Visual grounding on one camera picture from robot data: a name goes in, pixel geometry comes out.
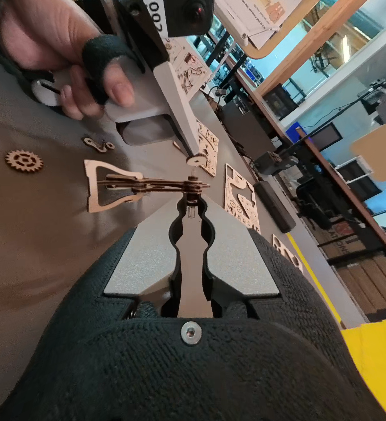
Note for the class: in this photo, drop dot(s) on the wooden gear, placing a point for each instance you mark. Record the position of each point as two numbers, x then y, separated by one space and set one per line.
13 161

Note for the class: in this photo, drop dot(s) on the wooden gear axle assembly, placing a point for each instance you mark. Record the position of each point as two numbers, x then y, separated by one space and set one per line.
193 187

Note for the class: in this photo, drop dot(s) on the blue plastic bin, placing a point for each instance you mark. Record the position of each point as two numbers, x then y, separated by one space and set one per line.
293 131

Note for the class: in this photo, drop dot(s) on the grey power adapter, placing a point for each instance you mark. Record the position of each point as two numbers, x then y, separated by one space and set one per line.
272 164

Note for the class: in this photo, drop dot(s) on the black tripod stand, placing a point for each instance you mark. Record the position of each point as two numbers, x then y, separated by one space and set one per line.
337 115

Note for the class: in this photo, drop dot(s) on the brown cardboard boxes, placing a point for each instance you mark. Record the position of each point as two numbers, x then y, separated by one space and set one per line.
360 279

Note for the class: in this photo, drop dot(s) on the wooden clipboard stand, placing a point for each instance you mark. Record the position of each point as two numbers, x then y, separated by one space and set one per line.
262 52

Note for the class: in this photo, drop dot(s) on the person's left hand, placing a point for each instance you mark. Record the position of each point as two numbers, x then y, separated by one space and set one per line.
48 33

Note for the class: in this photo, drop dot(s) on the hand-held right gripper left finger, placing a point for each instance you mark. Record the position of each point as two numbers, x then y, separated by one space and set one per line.
143 263

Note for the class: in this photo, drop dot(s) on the wooden support post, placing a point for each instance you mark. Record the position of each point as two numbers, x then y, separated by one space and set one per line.
311 42

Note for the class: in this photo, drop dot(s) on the emptied wooden parts sheet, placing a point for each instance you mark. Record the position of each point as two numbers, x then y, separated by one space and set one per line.
278 245

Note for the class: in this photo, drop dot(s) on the yellow plastic bin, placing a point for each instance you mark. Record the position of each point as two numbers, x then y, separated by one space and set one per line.
377 368

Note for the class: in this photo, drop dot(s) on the wooden parts sheet curved cutout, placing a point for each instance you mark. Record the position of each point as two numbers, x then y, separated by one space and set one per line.
245 204

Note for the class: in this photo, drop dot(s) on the black flat box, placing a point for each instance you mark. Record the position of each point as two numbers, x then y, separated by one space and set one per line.
245 125

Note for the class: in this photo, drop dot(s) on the tan rounded board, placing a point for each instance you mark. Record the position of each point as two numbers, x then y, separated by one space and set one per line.
380 151

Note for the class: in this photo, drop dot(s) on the wooden parts sheet slotted strips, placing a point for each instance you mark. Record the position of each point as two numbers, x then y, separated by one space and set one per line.
209 148

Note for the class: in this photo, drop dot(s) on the wooden link piece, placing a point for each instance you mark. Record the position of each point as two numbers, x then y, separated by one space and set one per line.
95 144

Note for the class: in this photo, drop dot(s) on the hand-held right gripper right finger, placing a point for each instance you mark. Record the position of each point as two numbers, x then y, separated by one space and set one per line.
239 263

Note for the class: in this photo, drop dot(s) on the assembly instruction booklet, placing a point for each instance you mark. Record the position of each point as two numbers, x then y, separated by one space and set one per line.
189 72

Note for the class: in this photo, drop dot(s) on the dark monitor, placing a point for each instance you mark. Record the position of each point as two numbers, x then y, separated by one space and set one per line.
326 136

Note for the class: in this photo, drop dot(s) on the desk with brown edge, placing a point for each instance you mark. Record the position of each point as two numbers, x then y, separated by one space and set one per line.
344 190

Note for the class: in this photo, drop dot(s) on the wooden model frame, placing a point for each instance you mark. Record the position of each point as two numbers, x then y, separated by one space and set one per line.
91 187

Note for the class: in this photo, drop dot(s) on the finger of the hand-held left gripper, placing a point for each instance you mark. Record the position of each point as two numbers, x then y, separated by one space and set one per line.
179 105
146 131

